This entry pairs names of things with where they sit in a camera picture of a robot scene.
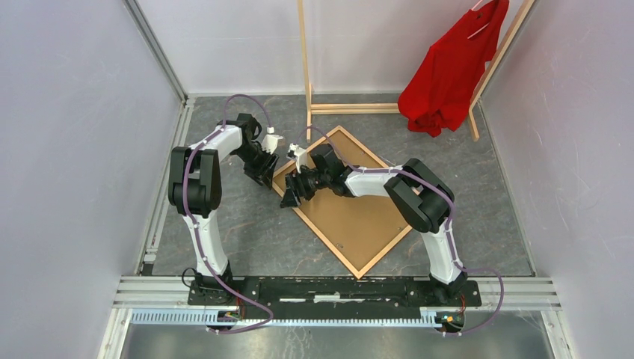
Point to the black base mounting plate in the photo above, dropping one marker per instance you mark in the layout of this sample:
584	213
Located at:
331	298

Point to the wooden picture frame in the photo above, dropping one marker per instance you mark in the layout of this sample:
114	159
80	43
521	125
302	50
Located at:
322	243

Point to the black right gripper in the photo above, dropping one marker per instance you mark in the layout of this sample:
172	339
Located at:
295	182

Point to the aluminium rail frame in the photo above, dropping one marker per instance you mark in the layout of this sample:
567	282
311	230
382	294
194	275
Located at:
520	317

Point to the white clothes hanger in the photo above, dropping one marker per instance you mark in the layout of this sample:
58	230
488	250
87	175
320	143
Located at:
486	19

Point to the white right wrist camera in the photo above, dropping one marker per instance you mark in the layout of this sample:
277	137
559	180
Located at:
299	156

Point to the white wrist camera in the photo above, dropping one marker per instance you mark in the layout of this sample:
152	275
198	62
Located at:
299	156
271	140

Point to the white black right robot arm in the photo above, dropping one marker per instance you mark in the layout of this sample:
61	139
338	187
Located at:
422	199

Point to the brown fibreboard backing board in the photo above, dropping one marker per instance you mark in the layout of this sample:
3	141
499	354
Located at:
356	223

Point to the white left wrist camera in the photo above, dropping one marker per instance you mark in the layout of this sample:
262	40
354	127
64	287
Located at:
271	140

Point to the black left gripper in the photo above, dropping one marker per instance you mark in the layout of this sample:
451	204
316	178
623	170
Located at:
264	174

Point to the wooden clothes rack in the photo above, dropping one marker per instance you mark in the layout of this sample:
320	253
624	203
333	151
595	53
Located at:
314	108

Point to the red t-shirt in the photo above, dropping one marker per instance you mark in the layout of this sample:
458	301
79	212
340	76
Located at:
438	96

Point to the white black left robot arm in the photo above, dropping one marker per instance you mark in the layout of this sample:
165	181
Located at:
195	188

